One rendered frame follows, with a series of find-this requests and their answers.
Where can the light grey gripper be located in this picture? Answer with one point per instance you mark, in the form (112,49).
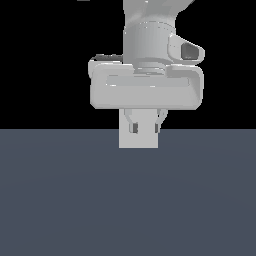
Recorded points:
(146,93)

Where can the light grey wall socket block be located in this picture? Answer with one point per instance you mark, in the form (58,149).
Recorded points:
(143,138)

